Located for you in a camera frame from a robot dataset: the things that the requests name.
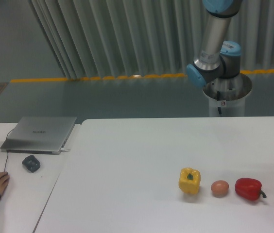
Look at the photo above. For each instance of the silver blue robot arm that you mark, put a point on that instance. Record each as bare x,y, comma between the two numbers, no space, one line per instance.
216,58

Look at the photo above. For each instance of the dark grey small device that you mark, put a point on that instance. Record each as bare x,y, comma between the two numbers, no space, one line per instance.
31,163

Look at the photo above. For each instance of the silver closed laptop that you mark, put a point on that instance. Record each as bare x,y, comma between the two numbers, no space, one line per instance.
39,135

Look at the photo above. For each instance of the yellow bell pepper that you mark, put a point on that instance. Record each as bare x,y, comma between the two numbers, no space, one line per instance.
189,181

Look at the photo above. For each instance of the brown egg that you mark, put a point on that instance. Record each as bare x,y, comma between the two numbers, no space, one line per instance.
220,188

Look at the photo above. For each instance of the red bell pepper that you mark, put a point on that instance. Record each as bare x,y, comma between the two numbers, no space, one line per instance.
249,189

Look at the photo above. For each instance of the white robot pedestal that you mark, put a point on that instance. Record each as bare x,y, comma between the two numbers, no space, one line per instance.
227,97

